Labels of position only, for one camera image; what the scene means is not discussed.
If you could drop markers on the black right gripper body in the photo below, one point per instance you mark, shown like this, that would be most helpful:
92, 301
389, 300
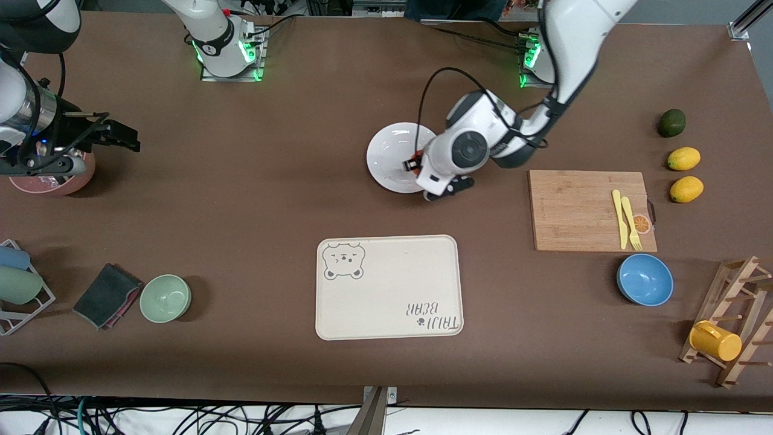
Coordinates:
77, 134

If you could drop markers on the white round plate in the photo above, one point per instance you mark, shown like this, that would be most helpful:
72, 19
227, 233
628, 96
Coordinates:
389, 157

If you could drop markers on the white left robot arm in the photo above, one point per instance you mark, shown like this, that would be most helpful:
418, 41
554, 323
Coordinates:
574, 36

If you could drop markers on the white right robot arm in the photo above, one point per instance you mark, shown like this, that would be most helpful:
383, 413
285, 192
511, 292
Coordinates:
211, 36

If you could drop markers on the pink bowl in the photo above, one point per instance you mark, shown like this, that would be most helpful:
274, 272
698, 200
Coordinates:
72, 184

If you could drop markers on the beige tray with bear print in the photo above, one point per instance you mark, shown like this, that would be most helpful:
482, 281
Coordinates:
392, 284

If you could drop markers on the blue cup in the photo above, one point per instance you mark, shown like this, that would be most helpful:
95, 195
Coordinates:
12, 258

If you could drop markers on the person in blue jeans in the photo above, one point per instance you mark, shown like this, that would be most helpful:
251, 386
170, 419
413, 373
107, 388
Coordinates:
453, 9

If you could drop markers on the pale green cup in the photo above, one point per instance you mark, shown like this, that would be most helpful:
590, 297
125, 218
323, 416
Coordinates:
18, 285

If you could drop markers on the folded dark grey cloth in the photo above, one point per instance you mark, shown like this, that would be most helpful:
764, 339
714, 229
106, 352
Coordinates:
105, 296

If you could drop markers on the light green bowl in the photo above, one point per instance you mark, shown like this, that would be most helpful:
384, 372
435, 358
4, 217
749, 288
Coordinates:
165, 298

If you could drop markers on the bamboo cutting board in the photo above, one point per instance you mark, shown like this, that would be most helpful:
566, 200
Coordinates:
580, 205

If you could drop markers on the yellow plastic knife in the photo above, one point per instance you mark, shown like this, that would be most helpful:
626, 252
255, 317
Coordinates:
617, 202

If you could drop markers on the yellow plastic fork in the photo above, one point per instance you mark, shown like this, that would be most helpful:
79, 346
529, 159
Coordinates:
628, 211

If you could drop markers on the dark green avocado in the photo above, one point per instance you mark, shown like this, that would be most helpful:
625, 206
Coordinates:
671, 122

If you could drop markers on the blue bowl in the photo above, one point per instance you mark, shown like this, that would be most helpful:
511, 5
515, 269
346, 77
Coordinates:
645, 279

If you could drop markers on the yellow lemon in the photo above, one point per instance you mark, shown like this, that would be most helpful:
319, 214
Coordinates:
683, 158
686, 189

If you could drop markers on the yellow mug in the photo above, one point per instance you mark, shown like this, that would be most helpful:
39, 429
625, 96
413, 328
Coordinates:
715, 342

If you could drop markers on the wooden mug rack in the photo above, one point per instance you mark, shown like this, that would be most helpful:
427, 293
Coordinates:
746, 338

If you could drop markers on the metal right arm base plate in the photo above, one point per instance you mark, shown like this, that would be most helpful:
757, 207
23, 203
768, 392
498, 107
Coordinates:
208, 77

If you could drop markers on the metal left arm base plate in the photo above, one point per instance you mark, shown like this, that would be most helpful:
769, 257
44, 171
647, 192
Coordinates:
525, 81

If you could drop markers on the metal table edge bracket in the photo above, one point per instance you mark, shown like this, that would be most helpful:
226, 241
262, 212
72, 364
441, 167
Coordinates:
377, 411

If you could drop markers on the aluminium frame profile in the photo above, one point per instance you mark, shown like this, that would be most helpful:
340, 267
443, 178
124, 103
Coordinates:
746, 24

